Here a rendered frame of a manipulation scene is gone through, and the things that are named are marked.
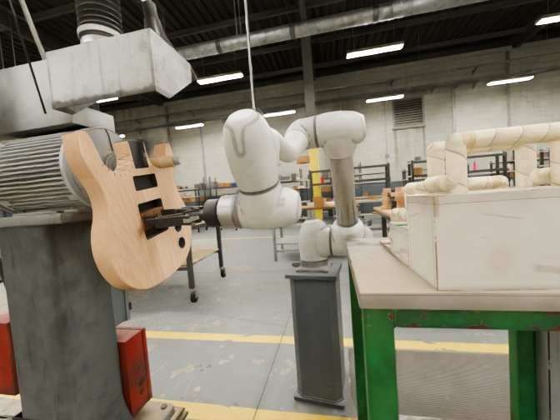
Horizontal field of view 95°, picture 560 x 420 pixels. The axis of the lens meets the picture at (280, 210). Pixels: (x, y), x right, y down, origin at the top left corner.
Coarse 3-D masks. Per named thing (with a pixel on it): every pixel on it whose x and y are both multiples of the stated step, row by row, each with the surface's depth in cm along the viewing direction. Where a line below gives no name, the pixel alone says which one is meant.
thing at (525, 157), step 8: (528, 144) 50; (536, 144) 51; (520, 152) 51; (528, 152) 51; (536, 152) 51; (520, 160) 52; (528, 160) 51; (536, 160) 51; (520, 168) 52; (528, 168) 51; (536, 168) 51; (520, 176) 52; (528, 176) 51; (520, 184) 52; (528, 184) 51
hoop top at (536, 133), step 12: (456, 132) 46; (468, 132) 45; (480, 132) 44; (492, 132) 44; (504, 132) 44; (516, 132) 43; (528, 132) 43; (540, 132) 43; (552, 132) 43; (468, 144) 45; (480, 144) 45; (492, 144) 45; (504, 144) 45; (516, 144) 45
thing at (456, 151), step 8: (448, 144) 46; (456, 144) 45; (464, 144) 45; (448, 152) 46; (456, 152) 45; (464, 152) 45; (448, 160) 46; (456, 160) 45; (464, 160) 45; (448, 168) 46; (456, 168) 45; (464, 168) 45; (456, 176) 45; (464, 176) 45; (464, 184) 45; (448, 192) 47; (456, 192) 46; (464, 192) 45
